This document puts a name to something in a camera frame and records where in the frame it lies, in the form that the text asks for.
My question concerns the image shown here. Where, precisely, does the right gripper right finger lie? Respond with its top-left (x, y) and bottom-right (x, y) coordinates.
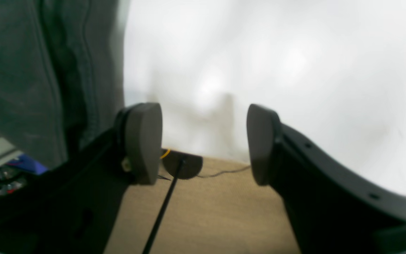
top-left (246, 103), bottom-right (406, 254)

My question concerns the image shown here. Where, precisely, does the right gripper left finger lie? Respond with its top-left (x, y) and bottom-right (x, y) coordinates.
top-left (0, 103), bottom-right (163, 254)

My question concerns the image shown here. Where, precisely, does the dark grey T-shirt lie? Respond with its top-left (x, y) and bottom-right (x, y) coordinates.
top-left (0, 0), bottom-right (130, 169)

